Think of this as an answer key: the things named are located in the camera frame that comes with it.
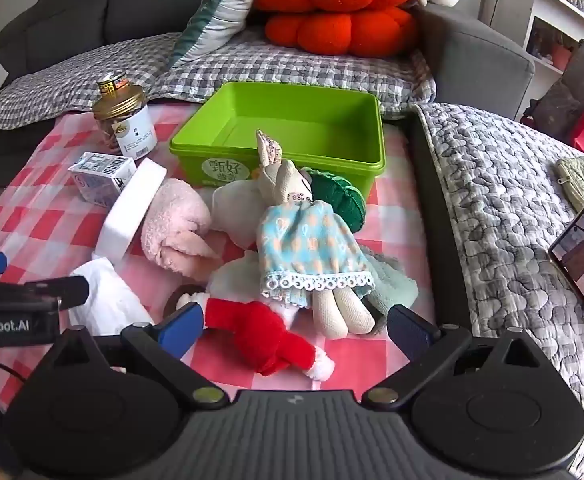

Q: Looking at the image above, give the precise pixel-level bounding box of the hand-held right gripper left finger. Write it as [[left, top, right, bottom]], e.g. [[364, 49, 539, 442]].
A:
[[54, 302, 229, 407]]

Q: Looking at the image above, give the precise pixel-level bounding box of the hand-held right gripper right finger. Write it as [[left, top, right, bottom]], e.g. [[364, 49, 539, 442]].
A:
[[359, 304, 535, 408]]

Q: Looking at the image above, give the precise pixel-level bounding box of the mint green fluffy towel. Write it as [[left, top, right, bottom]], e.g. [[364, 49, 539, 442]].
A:
[[352, 250, 420, 323]]

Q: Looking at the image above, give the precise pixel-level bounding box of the white cloth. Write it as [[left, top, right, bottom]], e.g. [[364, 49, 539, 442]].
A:
[[67, 257, 155, 337]]

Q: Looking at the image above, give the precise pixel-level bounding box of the red dressed plush doll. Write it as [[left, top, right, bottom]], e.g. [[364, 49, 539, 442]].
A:
[[164, 282, 335, 381]]

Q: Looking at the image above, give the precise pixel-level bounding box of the rabbit doll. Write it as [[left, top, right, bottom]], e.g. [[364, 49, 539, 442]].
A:
[[211, 130, 380, 341]]

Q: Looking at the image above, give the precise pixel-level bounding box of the green watermelon plush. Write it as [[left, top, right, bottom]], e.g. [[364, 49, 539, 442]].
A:
[[304, 167, 368, 233]]

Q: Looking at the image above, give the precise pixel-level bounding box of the green plastic box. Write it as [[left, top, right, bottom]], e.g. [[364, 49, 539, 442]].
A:
[[168, 81, 387, 201]]

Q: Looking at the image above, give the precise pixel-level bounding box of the pink checkered tablecloth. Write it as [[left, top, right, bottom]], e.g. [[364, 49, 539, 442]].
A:
[[0, 102, 468, 411]]

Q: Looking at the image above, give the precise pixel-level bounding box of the white foam block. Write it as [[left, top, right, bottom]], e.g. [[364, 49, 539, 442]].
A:
[[96, 157, 168, 262]]

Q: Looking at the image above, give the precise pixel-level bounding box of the dark upholstered bench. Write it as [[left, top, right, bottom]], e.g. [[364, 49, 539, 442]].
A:
[[404, 107, 475, 338]]

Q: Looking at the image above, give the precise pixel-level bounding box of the small white milk carton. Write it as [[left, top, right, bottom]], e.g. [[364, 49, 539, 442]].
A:
[[68, 152, 137, 209]]

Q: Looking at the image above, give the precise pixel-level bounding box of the grey patterned quilt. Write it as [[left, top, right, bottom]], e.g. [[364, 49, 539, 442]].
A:
[[414, 102, 584, 478]]

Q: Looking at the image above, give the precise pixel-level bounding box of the gold lid snack jar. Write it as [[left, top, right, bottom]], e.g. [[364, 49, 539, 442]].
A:
[[91, 71, 157, 157]]

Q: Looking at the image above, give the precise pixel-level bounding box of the green quilted pouch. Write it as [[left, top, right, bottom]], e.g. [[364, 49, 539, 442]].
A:
[[554, 155, 584, 213]]

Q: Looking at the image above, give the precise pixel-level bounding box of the grey checkered blanket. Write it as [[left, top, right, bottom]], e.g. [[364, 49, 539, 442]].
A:
[[0, 27, 438, 141]]

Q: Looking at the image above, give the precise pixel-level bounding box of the grey sofa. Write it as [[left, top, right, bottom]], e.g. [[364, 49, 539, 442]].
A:
[[0, 0, 535, 126]]

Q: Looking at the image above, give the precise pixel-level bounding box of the dark coat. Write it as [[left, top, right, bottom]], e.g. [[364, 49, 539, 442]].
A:
[[534, 39, 584, 143]]

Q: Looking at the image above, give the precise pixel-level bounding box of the teal and white pillow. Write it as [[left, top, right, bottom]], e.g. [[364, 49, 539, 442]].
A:
[[164, 0, 283, 71]]

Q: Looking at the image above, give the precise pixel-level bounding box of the white shelf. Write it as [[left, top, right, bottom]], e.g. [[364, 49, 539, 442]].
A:
[[482, 0, 584, 91]]

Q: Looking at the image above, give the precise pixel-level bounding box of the black cable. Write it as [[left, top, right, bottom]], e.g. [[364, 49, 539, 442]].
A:
[[0, 354, 29, 382]]

